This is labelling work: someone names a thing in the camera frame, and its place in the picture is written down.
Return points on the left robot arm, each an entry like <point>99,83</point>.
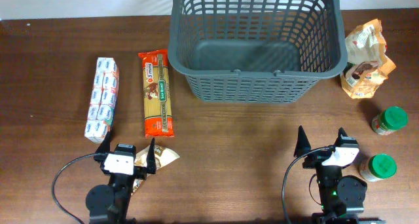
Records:
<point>109,203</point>

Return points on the green lid seasoning jar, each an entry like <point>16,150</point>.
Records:
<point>378,167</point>

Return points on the white tissue multipack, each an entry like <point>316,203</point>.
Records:
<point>103,100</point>

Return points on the orange snack bag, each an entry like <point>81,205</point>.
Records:
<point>368,66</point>

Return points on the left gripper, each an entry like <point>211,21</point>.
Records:
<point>141,172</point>

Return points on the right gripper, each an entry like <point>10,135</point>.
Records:
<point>316,158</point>

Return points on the green lid spice jar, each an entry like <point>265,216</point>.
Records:
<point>390,120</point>

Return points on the orange spaghetti packet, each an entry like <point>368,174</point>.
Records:
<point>156,94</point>

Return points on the grey plastic basket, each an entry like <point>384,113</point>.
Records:
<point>256,51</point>

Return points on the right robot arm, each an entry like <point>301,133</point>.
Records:
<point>341,197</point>

